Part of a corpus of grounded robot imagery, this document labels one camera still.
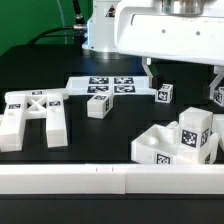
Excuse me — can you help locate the small white tagged cube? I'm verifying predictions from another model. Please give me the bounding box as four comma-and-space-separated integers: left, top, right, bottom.
155, 84, 173, 103

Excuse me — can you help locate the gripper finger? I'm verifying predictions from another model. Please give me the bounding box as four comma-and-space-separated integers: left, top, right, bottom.
206, 66, 224, 100
142, 57, 153, 87

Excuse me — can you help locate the white front rail wall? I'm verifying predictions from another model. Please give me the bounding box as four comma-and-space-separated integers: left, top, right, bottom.
0, 164, 224, 194

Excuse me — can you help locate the white tagged cube right edge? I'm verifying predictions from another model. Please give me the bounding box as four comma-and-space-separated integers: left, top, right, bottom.
214, 86, 224, 107

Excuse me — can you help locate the white chair back part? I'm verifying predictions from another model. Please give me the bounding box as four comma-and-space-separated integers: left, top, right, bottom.
0, 88, 69, 152

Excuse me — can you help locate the black cable on base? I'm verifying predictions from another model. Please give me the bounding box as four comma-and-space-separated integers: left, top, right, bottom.
27, 0, 88, 46

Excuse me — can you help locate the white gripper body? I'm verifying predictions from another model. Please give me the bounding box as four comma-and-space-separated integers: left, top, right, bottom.
114, 0, 224, 66

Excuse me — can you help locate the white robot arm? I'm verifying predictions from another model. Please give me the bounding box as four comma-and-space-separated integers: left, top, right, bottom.
83, 0, 224, 99

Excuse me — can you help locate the white chair seat part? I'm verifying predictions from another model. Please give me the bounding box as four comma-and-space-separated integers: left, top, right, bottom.
131, 121, 220, 165

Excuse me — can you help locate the white block right edge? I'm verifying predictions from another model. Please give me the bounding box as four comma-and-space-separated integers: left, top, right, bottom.
212, 114, 224, 152

